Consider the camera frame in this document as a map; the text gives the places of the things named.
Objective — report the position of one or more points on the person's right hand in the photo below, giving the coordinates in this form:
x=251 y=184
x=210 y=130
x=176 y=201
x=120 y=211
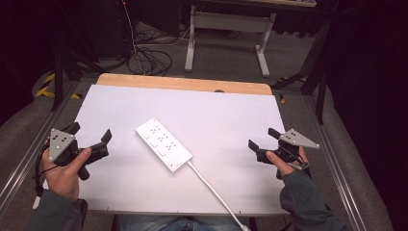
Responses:
x=284 y=165

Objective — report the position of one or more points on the person's legs in jeans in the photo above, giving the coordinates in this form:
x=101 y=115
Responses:
x=179 y=224

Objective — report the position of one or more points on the aluminium rail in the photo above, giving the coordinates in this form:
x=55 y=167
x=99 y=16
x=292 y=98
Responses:
x=333 y=166
x=30 y=154

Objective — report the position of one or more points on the white table cover board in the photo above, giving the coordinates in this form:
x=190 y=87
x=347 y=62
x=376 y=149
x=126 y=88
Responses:
x=211 y=118

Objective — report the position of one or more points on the grey metal desk frame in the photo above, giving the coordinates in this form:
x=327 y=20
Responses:
x=228 y=21

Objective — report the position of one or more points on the yellow black floor tape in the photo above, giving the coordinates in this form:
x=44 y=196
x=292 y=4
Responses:
x=45 y=91

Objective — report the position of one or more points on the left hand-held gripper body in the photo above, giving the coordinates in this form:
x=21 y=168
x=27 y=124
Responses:
x=60 y=143

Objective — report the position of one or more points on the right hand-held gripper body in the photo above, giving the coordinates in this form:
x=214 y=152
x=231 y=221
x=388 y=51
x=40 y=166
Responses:
x=297 y=138

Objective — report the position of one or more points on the white power strip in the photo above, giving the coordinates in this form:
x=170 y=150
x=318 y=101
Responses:
x=163 y=144

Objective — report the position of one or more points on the black metal stand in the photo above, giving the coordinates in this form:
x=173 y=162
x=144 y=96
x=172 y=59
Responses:
x=58 y=73
x=321 y=96

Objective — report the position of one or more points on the person's left hand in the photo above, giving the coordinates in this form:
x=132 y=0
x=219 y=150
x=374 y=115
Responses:
x=63 y=179

